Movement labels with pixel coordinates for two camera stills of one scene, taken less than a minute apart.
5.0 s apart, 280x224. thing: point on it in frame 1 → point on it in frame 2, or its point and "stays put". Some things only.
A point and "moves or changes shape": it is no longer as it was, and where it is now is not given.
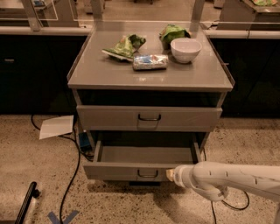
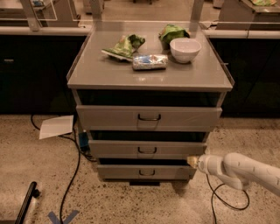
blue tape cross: x=56 y=220 stays put
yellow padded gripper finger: x=171 y=174 → x=192 y=161
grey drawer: x=139 y=160 moves or changes shape
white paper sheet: x=56 y=126 stays put
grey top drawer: x=148 y=118 stays put
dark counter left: x=35 y=62 stays put
